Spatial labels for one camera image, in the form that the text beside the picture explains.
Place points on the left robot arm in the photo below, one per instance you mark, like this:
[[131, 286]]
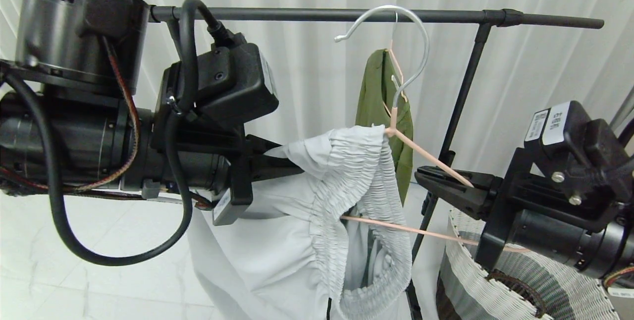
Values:
[[74, 13]]

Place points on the white curtain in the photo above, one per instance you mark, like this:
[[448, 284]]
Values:
[[545, 62]]

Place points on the pink clothes hanger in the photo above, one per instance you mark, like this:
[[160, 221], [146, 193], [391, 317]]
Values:
[[394, 117], [399, 71]]

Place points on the black clothes rack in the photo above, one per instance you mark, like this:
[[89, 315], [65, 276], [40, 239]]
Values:
[[322, 14]]

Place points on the pale grey shorts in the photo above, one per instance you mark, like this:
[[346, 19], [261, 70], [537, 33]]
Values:
[[272, 260]]

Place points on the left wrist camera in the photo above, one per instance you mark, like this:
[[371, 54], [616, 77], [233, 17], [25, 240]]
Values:
[[223, 82]]

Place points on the green printed t-shirt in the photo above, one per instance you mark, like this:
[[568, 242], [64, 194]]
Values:
[[376, 87]]

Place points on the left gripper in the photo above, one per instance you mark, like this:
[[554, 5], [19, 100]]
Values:
[[99, 146]]

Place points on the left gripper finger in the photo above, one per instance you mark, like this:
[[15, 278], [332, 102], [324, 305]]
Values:
[[277, 167]]

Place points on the white laundry basket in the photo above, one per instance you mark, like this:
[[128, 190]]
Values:
[[470, 280]]

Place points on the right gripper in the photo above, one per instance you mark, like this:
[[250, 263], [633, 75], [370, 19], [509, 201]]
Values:
[[559, 240]]

